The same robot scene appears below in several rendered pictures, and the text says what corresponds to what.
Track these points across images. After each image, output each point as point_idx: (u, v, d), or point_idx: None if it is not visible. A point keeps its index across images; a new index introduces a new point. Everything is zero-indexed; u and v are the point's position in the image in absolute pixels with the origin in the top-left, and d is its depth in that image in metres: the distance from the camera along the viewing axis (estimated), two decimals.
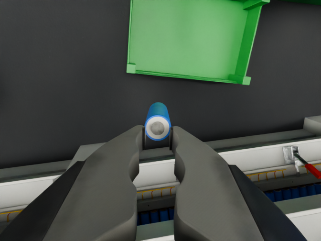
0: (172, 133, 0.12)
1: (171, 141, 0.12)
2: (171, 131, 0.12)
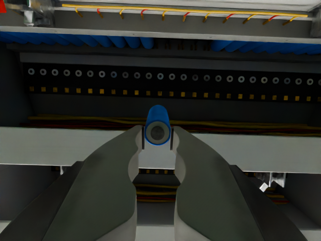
0: (173, 133, 0.12)
1: (172, 141, 0.12)
2: (171, 131, 0.12)
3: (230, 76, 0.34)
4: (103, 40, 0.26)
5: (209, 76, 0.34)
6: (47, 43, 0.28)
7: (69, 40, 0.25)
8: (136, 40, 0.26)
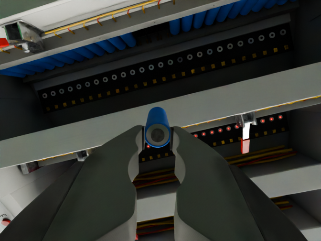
0: (173, 133, 0.12)
1: (172, 141, 0.12)
2: (171, 131, 0.12)
3: (199, 51, 0.39)
4: (85, 53, 0.33)
5: (181, 58, 0.40)
6: (48, 68, 0.36)
7: (61, 60, 0.34)
8: (108, 44, 0.33)
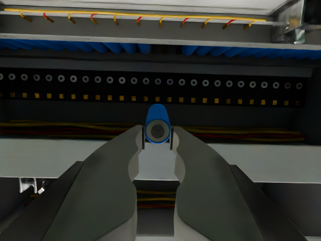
0: (173, 133, 0.12)
1: (172, 141, 0.12)
2: (171, 131, 0.12)
3: (206, 80, 0.33)
4: (65, 45, 0.24)
5: (184, 81, 0.33)
6: (9, 48, 0.26)
7: (29, 45, 0.24)
8: (100, 44, 0.24)
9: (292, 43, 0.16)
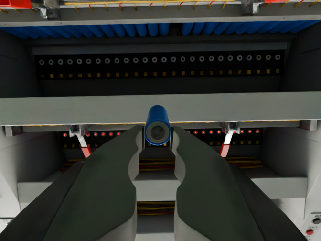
0: (173, 133, 0.12)
1: (172, 141, 0.12)
2: (171, 131, 0.12)
3: (202, 56, 0.42)
4: (96, 31, 0.34)
5: (185, 58, 0.42)
6: (54, 36, 0.36)
7: (70, 32, 0.34)
8: (121, 28, 0.34)
9: (251, 13, 0.25)
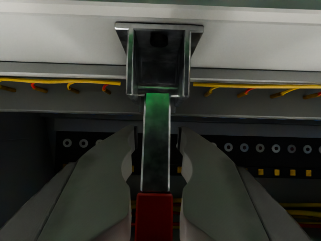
0: (180, 133, 0.12)
1: (179, 141, 0.12)
2: (179, 131, 0.12)
3: None
4: None
5: (310, 147, 0.25)
6: (110, 114, 0.20)
7: None
8: None
9: None
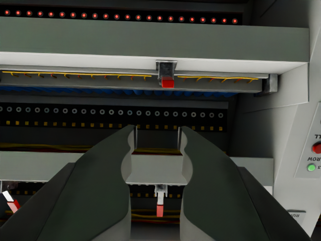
0: (181, 133, 0.12)
1: (180, 141, 0.12)
2: (179, 131, 0.12)
3: (148, 111, 0.43)
4: (41, 88, 0.37)
5: (131, 111, 0.43)
6: (5, 90, 0.39)
7: (18, 88, 0.37)
8: (65, 88, 0.37)
9: (163, 87, 0.27)
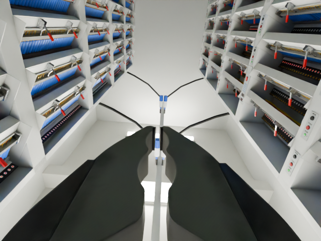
0: (162, 133, 0.12)
1: (162, 142, 0.12)
2: (161, 131, 0.12)
3: None
4: None
5: None
6: None
7: None
8: None
9: None
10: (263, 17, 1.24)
